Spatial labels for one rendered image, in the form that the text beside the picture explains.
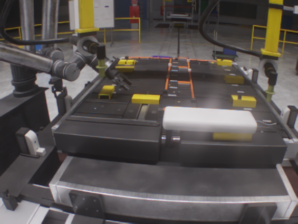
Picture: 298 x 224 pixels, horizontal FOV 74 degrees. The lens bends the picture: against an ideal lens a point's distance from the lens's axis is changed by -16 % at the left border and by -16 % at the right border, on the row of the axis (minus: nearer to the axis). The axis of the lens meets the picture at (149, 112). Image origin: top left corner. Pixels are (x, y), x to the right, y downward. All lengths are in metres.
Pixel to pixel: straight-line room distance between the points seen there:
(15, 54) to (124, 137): 0.78
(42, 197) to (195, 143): 0.64
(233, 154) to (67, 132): 0.64
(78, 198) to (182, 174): 0.38
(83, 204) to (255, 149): 0.65
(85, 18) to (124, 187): 0.64
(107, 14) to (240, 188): 8.80
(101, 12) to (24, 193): 8.64
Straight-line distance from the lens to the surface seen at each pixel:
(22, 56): 1.35
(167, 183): 0.83
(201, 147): 0.85
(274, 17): 0.99
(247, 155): 0.91
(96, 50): 0.81
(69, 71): 1.31
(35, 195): 1.03
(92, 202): 0.82
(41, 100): 2.13
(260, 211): 0.83
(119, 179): 0.85
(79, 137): 0.91
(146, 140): 0.85
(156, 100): 1.37
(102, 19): 9.33
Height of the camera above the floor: 1.56
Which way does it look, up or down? 26 degrees down
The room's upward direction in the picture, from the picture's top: straight up
